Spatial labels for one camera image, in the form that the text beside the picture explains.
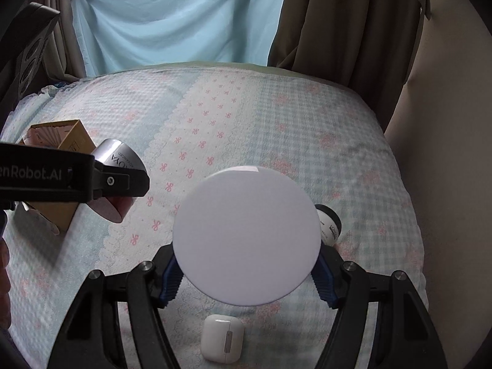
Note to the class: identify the small jar black lid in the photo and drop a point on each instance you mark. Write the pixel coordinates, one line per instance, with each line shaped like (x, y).
(330, 224)

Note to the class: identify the white earbuds case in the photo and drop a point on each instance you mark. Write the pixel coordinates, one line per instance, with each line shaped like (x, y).
(222, 339)

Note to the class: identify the brown curtain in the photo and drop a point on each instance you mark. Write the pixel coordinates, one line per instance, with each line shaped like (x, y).
(368, 46)

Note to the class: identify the white round jar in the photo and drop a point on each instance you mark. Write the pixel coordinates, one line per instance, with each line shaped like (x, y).
(247, 236)

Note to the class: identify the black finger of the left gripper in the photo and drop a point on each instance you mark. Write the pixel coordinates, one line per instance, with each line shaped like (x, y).
(111, 181)

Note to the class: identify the red jar silver lid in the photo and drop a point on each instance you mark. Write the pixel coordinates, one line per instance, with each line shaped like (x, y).
(113, 152)

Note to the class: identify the light blue curtain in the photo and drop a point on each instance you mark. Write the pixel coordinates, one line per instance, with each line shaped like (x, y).
(117, 35)

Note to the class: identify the patchwork floral bed sheet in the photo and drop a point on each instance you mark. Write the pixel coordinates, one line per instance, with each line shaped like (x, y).
(187, 122)

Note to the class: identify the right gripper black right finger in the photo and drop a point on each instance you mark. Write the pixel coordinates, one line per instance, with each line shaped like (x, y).
(384, 310)

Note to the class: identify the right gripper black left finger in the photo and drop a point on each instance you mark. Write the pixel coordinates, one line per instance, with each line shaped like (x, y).
(91, 334)

